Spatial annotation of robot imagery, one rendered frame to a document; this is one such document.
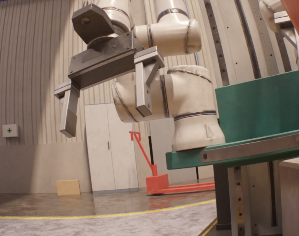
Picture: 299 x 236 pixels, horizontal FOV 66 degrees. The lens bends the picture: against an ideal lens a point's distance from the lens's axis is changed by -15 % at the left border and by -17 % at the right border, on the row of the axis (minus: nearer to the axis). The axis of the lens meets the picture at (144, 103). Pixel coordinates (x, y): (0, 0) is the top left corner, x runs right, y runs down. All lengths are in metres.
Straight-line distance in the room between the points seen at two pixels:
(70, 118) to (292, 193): 0.34
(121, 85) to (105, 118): 4.86
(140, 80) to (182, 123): 0.50
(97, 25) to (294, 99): 0.72
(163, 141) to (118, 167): 1.30
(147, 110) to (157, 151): 5.90
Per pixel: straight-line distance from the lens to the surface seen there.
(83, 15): 0.45
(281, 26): 0.36
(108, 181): 5.69
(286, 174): 0.27
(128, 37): 0.44
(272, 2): 0.61
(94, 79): 0.47
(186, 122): 0.85
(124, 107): 0.88
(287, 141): 0.79
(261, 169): 1.04
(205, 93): 0.88
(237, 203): 1.04
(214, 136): 0.85
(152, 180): 4.64
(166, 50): 0.63
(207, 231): 1.25
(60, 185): 5.81
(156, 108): 0.87
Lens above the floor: 0.71
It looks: 11 degrees up
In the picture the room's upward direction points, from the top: 6 degrees counter-clockwise
